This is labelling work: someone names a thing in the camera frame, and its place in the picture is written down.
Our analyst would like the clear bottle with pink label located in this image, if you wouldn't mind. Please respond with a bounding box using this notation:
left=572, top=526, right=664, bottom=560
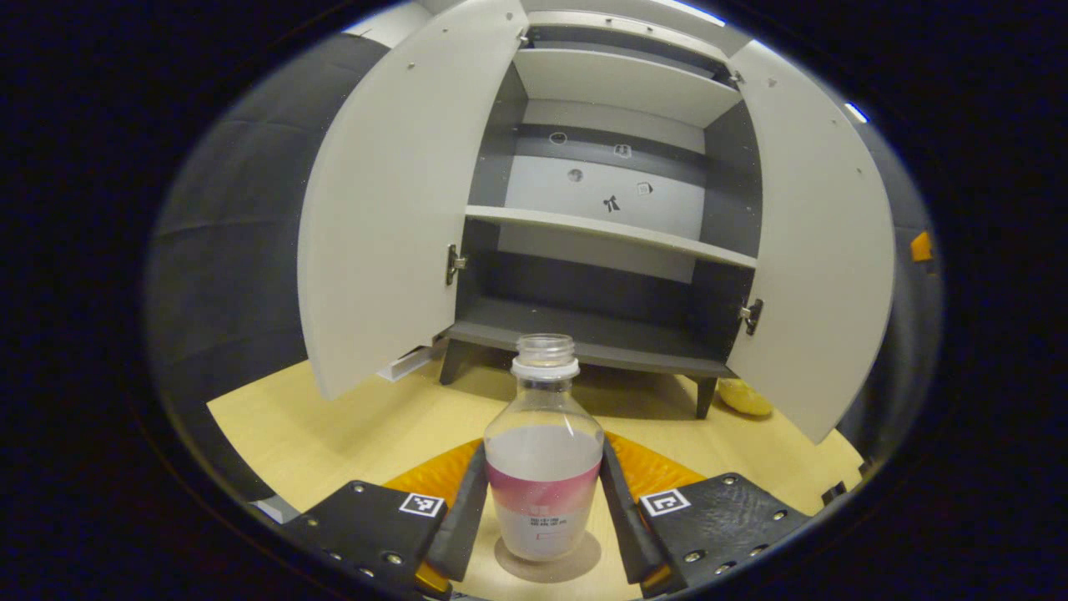
left=483, top=333, right=605, bottom=563

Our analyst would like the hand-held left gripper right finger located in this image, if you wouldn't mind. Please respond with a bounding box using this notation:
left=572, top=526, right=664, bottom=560
left=599, top=432, right=812, bottom=598

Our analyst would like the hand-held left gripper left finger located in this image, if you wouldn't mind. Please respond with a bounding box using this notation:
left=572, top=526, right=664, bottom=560
left=282, top=438, right=490, bottom=598

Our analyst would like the white book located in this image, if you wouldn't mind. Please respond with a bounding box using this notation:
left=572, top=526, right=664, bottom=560
left=376, top=346, right=437, bottom=384

